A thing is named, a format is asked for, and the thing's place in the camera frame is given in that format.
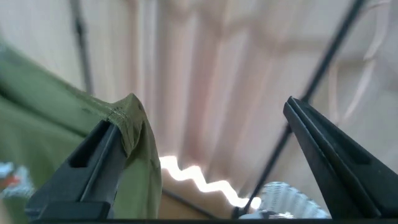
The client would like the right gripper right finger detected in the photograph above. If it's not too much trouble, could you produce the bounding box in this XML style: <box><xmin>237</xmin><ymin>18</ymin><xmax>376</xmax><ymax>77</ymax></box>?
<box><xmin>282</xmin><ymin>95</ymin><xmax>398</xmax><ymax>219</ymax></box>

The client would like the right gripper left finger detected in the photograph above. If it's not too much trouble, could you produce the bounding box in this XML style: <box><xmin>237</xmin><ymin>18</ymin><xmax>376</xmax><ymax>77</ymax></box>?
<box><xmin>24</xmin><ymin>119</ymin><xmax>128</xmax><ymax>220</ymax></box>

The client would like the green sleeveless shirt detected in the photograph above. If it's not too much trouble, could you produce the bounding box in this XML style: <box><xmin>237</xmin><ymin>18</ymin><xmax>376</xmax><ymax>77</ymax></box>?
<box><xmin>0</xmin><ymin>39</ymin><xmax>163</xmax><ymax>220</ymax></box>

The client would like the white laundry basket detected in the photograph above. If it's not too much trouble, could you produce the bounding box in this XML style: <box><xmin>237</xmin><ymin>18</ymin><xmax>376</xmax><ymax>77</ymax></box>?
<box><xmin>238</xmin><ymin>181</ymin><xmax>331</xmax><ymax>220</ymax></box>

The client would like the black clothes rack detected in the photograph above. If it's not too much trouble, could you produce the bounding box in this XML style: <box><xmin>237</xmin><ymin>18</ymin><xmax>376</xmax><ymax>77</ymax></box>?
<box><xmin>69</xmin><ymin>0</ymin><xmax>368</xmax><ymax>219</ymax></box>

